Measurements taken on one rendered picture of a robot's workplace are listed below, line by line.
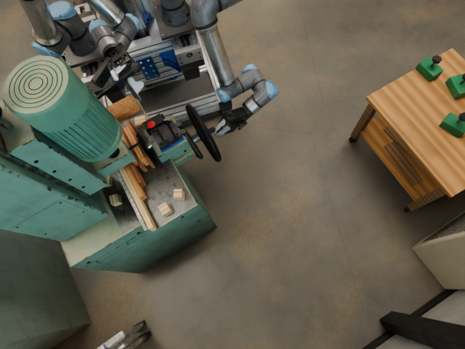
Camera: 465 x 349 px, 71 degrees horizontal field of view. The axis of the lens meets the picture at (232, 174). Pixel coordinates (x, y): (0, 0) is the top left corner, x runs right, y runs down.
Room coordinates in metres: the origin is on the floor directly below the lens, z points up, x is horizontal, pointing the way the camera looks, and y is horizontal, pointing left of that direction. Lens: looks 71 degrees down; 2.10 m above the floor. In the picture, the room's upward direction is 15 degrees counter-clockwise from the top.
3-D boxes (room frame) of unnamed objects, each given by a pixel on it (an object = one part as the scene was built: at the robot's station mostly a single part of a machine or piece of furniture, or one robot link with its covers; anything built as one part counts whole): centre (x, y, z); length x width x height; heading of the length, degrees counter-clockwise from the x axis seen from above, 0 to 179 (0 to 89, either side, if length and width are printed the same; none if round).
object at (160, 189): (0.61, 0.30, 0.87); 0.61 x 0.30 x 0.06; 16
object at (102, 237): (0.55, 0.52, 0.76); 0.57 x 0.45 x 0.09; 106
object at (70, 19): (1.34, 0.56, 0.98); 0.13 x 0.12 x 0.14; 145
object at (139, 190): (0.68, 0.43, 0.92); 0.54 x 0.02 x 0.04; 16
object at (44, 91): (0.58, 0.40, 1.32); 0.18 x 0.18 x 0.31
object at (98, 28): (1.04, 0.34, 1.13); 0.11 x 0.08 x 0.09; 16
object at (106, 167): (0.58, 0.42, 0.99); 0.14 x 0.07 x 0.09; 106
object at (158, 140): (0.64, 0.22, 0.99); 0.13 x 0.11 x 0.06; 16
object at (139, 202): (0.58, 0.42, 0.92); 0.60 x 0.02 x 0.05; 16
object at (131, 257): (0.55, 0.52, 0.35); 0.58 x 0.45 x 0.71; 106
